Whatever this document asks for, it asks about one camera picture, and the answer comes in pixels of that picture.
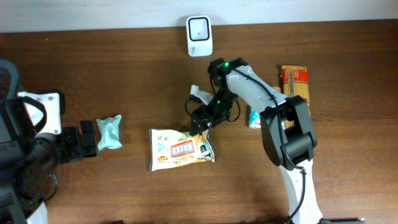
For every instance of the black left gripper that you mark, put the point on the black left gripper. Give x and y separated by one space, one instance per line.
75 150

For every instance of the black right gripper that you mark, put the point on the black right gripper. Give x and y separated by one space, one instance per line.
214 116

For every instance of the white bamboo conditioner tube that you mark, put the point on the white bamboo conditioner tube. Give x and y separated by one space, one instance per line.
254 119

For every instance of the teal tissue pack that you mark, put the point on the teal tissue pack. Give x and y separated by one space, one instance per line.
109 130

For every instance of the yellow snack bag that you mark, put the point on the yellow snack bag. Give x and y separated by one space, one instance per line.
170 148

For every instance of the spaghetti pasta package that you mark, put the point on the spaghetti pasta package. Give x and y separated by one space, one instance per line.
295 82

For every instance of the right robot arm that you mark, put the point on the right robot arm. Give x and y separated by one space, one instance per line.
288 135

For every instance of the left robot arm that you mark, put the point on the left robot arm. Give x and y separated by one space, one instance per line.
33 144

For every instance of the white barcode scanner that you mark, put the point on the white barcode scanner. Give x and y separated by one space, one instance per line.
199 36

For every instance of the dark plastic basket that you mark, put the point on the dark plastic basket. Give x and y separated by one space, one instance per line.
10 80

